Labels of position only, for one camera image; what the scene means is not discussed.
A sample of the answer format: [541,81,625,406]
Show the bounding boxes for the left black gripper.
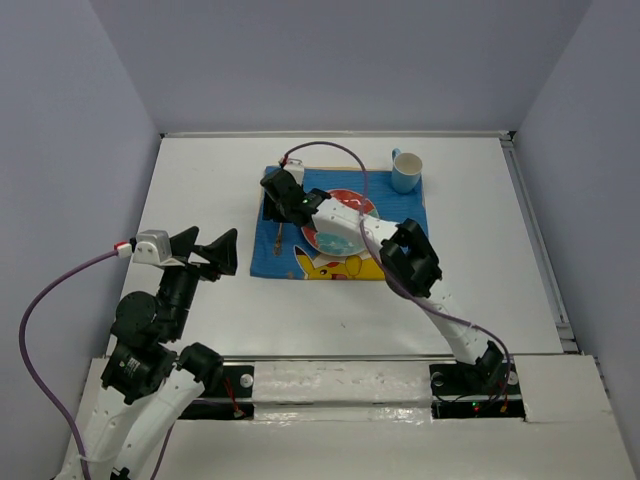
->
[160,224,239,337]

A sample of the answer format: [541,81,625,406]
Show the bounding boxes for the gold fork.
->
[273,223,284,256]

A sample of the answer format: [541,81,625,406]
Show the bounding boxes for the blue cartoon placemat cloth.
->
[250,169,428,281]

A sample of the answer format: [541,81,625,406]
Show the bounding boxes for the red and blue ceramic plate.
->
[301,189,380,257]

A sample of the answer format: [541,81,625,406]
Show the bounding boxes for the blue paper cup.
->
[391,148,423,194]

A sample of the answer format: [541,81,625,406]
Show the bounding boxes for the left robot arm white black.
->
[58,226,238,479]

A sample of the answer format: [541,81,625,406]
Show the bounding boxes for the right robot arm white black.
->
[260,167,511,400]

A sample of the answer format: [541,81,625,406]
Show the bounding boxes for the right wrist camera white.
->
[279,157,305,186]

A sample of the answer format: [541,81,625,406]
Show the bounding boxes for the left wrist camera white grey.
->
[132,230,172,266]

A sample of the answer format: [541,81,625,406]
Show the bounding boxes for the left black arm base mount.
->
[179,364,255,421]

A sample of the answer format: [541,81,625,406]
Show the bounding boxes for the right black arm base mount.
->
[429,362,526,420]

